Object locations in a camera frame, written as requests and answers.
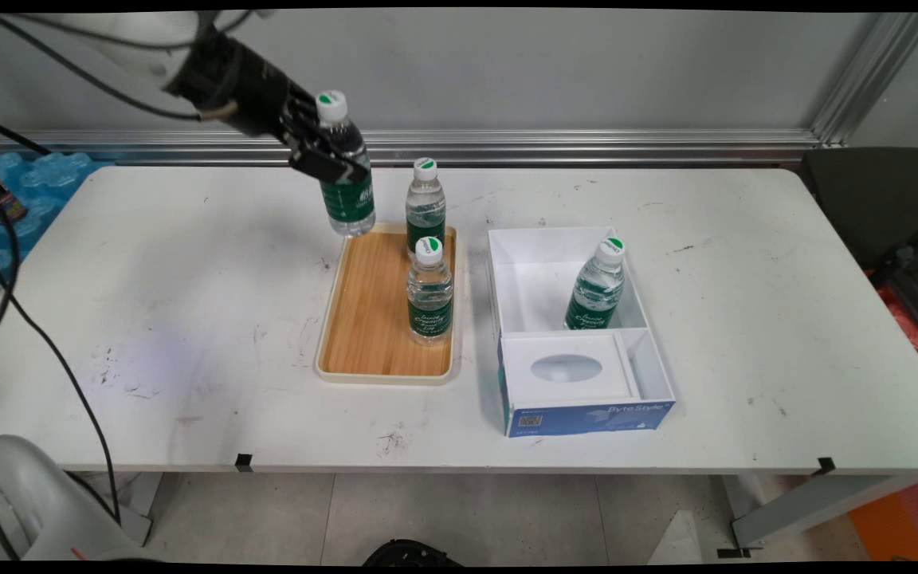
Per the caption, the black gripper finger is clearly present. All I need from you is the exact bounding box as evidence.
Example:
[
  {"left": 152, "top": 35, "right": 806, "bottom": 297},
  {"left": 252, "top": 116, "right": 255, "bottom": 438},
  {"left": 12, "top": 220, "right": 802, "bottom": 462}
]
[
  {"left": 289, "top": 134, "right": 370, "bottom": 184},
  {"left": 286, "top": 86, "right": 325, "bottom": 142}
]

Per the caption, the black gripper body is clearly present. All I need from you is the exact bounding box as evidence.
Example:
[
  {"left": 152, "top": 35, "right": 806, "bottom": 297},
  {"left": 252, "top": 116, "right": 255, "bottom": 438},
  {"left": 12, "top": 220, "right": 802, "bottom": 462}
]
[{"left": 167, "top": 34, "right": 306, "bottom": 144}]

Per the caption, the green label water bottle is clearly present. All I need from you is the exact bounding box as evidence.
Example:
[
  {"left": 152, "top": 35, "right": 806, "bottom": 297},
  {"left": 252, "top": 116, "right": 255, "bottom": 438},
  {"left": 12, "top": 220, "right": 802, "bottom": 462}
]
[
  {"left": 406, "top": 237, "right": 455, "bottom": 345},
  {"left": 405, "top": 157, "right": 448, "bottom": 248},
  {"left": 315, "top": 89, "right": 377, "bottom": 238},
  {"left": 563, "top": 237, "right": 627, "bottom": 332}
]

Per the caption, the bamboo tray with cream rim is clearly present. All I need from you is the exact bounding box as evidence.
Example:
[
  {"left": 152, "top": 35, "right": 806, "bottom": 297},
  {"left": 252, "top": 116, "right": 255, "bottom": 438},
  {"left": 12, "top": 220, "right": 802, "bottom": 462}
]
[{"left": 314, "top": 222, "right": 460, "bottom": 387}]

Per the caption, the blue wrapped bottle pack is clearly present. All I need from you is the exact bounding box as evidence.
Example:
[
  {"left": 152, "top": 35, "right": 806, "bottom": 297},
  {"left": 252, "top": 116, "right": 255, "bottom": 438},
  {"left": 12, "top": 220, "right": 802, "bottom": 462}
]
[{"left": 0, "top": 151, "right": 114, "bottom": 281}]

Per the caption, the white insert with oval hole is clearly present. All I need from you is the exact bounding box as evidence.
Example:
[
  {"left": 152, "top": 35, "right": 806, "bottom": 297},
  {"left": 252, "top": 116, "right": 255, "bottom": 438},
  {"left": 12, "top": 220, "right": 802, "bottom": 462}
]
[{"left": 500, "top": 332, "right": 641, "bottom": 408}]

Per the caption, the white and blue cardboard box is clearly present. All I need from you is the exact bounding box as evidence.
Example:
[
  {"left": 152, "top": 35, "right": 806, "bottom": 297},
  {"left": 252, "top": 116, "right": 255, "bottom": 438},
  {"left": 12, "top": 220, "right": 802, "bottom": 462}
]
[{"left": 487, "top": 227, "right": 677, "bottom": 438}]

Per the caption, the black round floor object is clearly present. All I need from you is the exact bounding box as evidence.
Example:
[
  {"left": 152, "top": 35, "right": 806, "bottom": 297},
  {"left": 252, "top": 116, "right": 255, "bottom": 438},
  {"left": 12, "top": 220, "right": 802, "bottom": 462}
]
[{"left": 362, "top": 539, "right": 465, "bottom": 567}]

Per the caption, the grey metal table leg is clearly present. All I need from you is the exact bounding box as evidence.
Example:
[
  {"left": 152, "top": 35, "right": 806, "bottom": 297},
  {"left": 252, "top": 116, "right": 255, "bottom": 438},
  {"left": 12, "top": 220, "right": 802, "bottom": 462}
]
[{"left": 718, "top": 470, "right": 918, "bottom": 559}]

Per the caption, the red item beside table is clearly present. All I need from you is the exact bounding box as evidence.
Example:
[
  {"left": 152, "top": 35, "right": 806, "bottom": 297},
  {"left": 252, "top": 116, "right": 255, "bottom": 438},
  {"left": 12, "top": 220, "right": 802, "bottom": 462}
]
[{"left": 865, "top": 271, "right": 918, "bottom": 375}]

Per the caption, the orange floor panel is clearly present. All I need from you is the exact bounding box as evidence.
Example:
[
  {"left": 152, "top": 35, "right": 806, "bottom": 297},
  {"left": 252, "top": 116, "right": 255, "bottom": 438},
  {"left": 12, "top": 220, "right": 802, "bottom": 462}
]
[{"left": 849, "top": 476, "right": 918, "bottom": 562}]

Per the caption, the horizontal aluminium rail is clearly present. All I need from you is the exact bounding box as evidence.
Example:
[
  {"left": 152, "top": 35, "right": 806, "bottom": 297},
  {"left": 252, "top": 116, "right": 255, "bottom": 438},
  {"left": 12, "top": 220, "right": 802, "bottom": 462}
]
[{"left": 0, "top": 129, "right": 823, "bottom": 167}]

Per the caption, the thin black cable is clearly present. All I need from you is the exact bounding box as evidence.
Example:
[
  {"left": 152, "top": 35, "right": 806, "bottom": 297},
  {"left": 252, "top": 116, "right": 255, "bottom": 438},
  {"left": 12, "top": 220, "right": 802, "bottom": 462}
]
[{"left": 0, "top": 11, "right": 205, "bottom": 377}]

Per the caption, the thick black cable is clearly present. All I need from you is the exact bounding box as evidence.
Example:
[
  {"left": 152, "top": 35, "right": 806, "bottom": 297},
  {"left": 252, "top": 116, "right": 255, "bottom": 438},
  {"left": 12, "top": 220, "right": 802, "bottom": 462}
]
[{"left": 0, "top": 231, "right": 122, "bottom": 527}]

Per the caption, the slanted aluminium post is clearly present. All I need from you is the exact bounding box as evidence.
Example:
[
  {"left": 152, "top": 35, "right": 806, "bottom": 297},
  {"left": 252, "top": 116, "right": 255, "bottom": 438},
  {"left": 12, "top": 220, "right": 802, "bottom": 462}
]
[{"left": 810, "top": 12, "right": 918, "bottom": 149}]

